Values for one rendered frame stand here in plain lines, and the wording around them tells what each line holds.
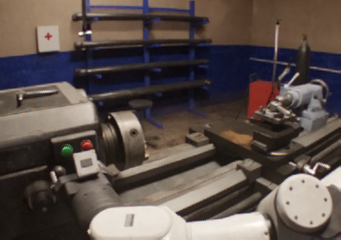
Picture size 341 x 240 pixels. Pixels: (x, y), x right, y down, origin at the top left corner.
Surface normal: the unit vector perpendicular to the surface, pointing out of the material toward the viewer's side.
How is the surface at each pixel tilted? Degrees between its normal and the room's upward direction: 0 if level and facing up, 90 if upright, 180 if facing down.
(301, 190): 39
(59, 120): 45
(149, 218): 6
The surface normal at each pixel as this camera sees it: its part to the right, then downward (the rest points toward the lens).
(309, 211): -0.06, -0.55
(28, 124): 0.39, -0.50
